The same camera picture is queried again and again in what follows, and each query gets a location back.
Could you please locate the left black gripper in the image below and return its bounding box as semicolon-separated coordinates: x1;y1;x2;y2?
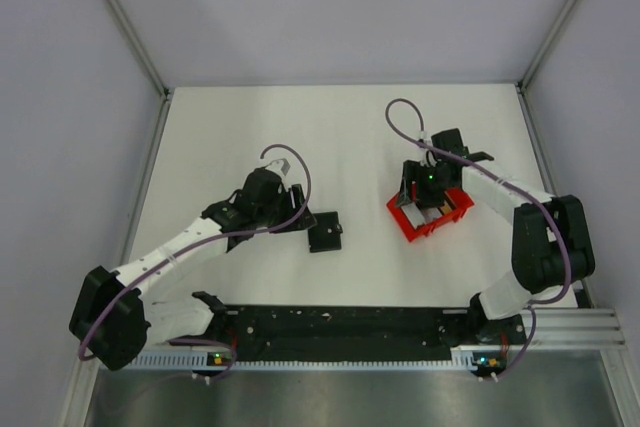
255;184;316;234

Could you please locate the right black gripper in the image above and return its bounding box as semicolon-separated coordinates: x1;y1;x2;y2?
395;160;453;210

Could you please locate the white credit card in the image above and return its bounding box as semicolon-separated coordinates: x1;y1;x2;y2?
400;204;437;229

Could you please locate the black leather card holder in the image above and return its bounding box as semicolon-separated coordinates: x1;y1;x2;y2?
307;211;343;253

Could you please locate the red plastic card tray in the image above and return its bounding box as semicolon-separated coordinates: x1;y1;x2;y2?
386;187;474;242

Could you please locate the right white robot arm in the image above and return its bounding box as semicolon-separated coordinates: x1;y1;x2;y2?
392;129;596;343

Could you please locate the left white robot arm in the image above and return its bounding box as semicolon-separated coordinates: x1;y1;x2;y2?
69;167;317;371

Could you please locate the gold striped credit card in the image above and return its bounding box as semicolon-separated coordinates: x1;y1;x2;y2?
438;202;456;215

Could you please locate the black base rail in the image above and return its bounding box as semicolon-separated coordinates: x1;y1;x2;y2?
183;305;525;362

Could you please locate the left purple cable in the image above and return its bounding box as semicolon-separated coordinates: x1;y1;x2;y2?
77;144;314;363

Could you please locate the grey slotted cable duct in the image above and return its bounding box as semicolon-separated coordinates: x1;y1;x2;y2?
126;349;500;373

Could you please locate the left aluminium frame post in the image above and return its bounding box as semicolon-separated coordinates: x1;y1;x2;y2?
102;0;171;99

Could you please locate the aluminium frame post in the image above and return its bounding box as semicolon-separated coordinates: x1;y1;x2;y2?
516;0;584;95
102;0;171;99

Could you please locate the right aluminium frame post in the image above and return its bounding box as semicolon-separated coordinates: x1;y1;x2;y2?
516;0;584;95

